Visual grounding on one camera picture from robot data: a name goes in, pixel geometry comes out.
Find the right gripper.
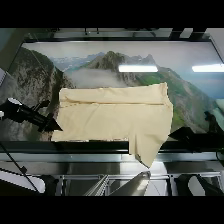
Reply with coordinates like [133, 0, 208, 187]
[168, 126, 198, 142]

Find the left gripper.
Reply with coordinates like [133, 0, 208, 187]
[37, 112, 64, 134]

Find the cream shirt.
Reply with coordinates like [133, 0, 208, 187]
[50, 82, 175, 169]

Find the black cable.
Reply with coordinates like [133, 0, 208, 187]
[0, 142, 40, 194]

